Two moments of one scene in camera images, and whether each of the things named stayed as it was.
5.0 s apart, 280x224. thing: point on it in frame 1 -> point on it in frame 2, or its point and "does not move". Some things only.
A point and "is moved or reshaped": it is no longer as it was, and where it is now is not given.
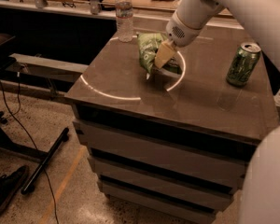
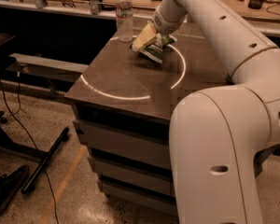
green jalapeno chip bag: [148, 45] is moved or reshaped
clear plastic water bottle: [124, 15] does not move
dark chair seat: [0, 52] does not move
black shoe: [4, 187] does not move
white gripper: [181, 34] -> [161, 23]
